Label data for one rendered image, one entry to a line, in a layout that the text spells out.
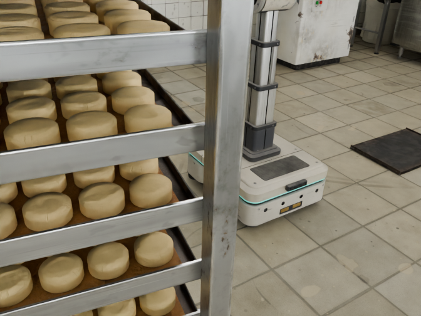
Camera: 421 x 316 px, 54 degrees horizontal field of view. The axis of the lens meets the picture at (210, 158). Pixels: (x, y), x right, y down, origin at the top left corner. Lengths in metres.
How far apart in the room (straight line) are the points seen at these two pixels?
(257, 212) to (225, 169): 1.61
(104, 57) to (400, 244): 2.02
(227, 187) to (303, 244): 1.68
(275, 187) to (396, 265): 0.64
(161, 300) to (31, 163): 0.29
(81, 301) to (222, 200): 0.19
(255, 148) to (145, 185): 1.71
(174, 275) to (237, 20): 0.30
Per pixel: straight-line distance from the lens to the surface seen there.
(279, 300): 1.81
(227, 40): 0.36
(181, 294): 0.63
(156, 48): 0.37
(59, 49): 0.36
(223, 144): 0.39
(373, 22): 6.03
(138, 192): 0.48
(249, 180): 2.00
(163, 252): 0.53
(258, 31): 2.04
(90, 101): 0.48
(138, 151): 0.40
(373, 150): 3.03
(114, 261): 0.53
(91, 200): 0.47
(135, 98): 0.49
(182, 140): 0.41
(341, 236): 2.19
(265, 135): 2.18
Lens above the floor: 1.33
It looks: 29 degrees down
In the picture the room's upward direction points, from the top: 2 degrees clockwise
